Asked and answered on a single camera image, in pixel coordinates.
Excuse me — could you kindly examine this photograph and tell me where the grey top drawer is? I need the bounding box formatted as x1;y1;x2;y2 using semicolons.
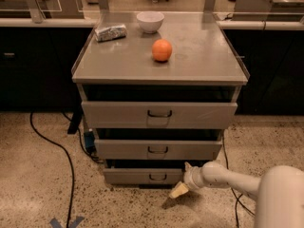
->
82;101;238;129

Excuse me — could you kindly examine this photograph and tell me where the silver snack bag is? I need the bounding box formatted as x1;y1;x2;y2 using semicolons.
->
94;25;127;42

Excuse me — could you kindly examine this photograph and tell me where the white bowl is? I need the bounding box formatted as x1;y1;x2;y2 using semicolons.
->
137;11;164;33

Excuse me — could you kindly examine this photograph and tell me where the black cable right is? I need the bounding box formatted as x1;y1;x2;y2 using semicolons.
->
221;136;257;228

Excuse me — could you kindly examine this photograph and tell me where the black cable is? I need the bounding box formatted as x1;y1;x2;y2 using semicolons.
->
29;111;77;228
221;136;257;228

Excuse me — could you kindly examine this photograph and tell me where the grey drawer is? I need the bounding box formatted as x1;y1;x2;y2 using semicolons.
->
95;140;222;160
104;168;183;184
82;101;238;129

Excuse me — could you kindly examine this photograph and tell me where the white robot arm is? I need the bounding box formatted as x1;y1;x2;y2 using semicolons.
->
169;161;304;228

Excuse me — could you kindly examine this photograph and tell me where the blue power adapter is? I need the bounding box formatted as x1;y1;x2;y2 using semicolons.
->
84;131;96;154

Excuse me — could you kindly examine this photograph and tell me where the grey drawer cabinet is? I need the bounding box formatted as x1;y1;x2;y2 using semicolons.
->
72;12;247;173

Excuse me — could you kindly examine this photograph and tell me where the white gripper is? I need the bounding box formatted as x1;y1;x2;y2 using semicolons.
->
169;161;204;199

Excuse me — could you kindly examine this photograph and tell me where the grey bottom drawer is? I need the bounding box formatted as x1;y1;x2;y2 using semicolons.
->
104;168;183;184

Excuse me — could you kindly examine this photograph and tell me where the black cable left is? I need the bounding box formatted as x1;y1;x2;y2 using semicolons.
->
29;111;77;228

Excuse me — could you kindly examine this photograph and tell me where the orange fruit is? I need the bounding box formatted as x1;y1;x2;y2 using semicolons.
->
152;39;173;62

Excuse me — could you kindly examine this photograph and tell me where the grey middle drawer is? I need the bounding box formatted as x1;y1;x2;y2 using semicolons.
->
95;140;222;160

